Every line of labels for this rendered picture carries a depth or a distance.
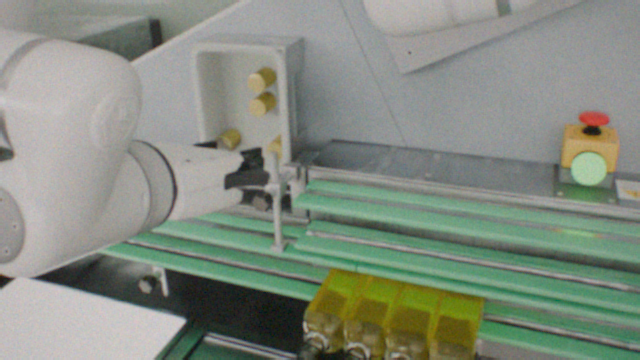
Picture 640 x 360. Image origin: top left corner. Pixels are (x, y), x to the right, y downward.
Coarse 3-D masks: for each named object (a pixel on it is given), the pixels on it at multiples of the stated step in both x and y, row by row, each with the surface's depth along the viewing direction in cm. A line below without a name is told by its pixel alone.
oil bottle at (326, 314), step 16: (336, 272) 88; (352, 272) 88; (320, 288) 85; (336, 288) 85; (352, 288) 84; (320, 304) 81; (336, 304) 81; (352, 304) 82; (304, 320) 80; (320, 320) 79; (336, 320) 78; (304, 336) 80; (336, 336) 78
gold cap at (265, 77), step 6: (258, 72) 98; (264, 72) 99; (270, 72) 100; (252, 78) 98; (258, 78) 98; (264, 78) 98; (270, 78) 100; (252, 84) 99; (258, 84) 98; (264, 84) 98; (270, 84) 100; (258, 90) 99
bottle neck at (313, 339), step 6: (312, 336) 78; (318, 336) 78; (306, 342) 77; (312, 342) 76; (318, 342) 77; (324, 342) 77; (300, 348) 76; (306, 348) 76; (312, 348) 75; (318, 348) 76; (324, 348) 77; (300, 354) 75; (306, 354) 74; (312, 354) 75; (318, 354) 75
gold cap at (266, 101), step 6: (258, 96) 101; (264, 96) 101; (270, 96) 102; (252, 102) 100; (258, 102) 100; (264, 102) 100; (270, 102) 102; (276, 102) 103; (252, 108) 101; (258, 108) 100; (264, 108) 100; (270, 108) 102; (258, 114) 101; (264, 114) 101
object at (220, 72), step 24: (216, 48) 96; (240, 48) 94; (264, 48) 92; (192, 72) 99; (216, 72) 104; (240, 72) 104; (216, 96) 105; (240, 96) 106; (216, 120) 106; (240, 120) 108; (264, 120) 106; (240, 144) 110; (264, 144) 108; (288, 144) 98; (264, 168) 102
